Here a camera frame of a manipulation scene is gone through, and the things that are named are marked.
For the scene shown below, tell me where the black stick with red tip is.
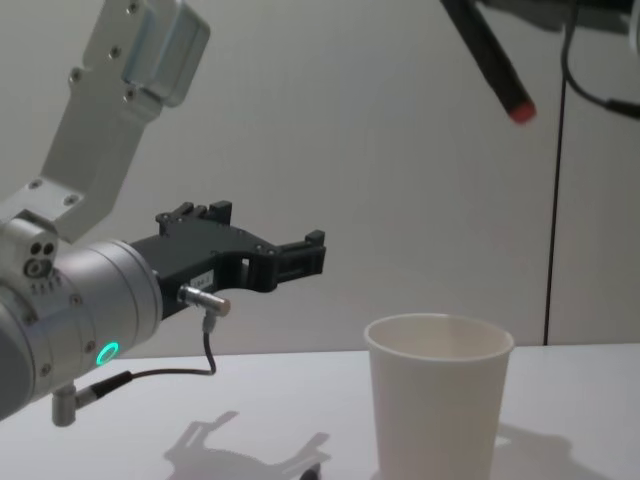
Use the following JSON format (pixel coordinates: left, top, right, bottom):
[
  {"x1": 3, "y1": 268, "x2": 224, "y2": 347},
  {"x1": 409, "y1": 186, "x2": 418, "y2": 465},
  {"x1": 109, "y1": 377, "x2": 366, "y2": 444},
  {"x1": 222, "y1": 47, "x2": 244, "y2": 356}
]
[{"x1": 439, "y1": 0, "x2": 538, "y2": 124}]

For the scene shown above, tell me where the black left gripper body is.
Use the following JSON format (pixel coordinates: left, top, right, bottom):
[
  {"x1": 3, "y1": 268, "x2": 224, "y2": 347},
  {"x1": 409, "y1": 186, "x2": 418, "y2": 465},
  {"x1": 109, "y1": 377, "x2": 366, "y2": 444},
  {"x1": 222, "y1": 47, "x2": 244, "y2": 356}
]
[{"x1": 128, "y1": 218, "x2": 279, "y2": 322}]

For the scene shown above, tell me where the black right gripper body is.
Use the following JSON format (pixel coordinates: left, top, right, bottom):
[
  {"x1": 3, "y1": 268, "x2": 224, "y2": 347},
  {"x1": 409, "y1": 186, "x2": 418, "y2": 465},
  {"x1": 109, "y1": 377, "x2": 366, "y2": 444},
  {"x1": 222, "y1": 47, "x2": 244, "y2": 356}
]
[{"x1": 474, "y1": 0, "x2": 640, "y2": 35}]

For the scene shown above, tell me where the dark narrow post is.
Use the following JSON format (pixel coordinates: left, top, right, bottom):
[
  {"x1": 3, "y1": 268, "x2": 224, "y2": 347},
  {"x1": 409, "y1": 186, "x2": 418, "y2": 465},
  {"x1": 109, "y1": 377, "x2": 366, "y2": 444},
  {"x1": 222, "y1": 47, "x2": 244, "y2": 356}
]
[{"x1": 543, "y1": 74, "x2": 570, "y2": 347}]

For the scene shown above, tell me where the white paper cup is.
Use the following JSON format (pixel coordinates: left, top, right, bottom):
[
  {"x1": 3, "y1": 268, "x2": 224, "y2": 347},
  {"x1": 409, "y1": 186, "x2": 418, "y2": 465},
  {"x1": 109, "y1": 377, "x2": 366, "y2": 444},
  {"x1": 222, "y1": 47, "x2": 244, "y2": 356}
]
[{"x1": 363, "y1": 312, "x2": 516, "y2": 480}]

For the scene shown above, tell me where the dark left wrist cable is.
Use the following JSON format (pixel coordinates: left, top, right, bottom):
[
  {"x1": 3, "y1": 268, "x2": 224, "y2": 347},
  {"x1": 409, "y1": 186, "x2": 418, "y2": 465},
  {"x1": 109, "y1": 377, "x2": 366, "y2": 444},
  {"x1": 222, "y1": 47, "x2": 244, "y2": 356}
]
[{"x1": 52, "y1": 283, "x2": 232, "y2": 427}]

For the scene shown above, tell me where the white table cloth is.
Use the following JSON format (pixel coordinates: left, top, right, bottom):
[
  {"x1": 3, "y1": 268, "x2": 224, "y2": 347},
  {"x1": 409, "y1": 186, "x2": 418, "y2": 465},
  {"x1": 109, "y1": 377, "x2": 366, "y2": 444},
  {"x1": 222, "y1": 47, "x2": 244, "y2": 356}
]
[{"x1": 0, "y1": 343, "x2": 640, "y2": 480}]

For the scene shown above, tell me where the dark wrist cable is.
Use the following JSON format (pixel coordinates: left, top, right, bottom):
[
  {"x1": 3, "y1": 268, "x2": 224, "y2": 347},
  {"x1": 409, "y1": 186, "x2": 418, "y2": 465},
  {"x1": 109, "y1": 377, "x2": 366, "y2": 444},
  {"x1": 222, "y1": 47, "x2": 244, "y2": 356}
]
[
  {"x1": 52, "y1": 283, "x2": 232, "y2": 427},
  {"x1": 559, "y1": 22, "x2": 640, "y2": 122}
]

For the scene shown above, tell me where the dark right wrist cable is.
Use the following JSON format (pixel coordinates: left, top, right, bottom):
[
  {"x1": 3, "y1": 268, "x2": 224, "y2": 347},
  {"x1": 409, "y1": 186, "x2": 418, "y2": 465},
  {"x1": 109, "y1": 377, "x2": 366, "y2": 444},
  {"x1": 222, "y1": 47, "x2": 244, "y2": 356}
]
[{"x1": 559, "y1": 22, "x2": 640, "y2": 122}]

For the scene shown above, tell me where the white curtain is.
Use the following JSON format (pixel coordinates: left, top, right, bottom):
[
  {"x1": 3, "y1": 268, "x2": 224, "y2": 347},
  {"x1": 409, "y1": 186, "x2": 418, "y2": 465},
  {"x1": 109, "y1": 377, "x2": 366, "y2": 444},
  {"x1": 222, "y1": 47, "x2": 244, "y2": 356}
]
[{"x1": 0, "y1": 0, "x2": 640, "y2": 362}]

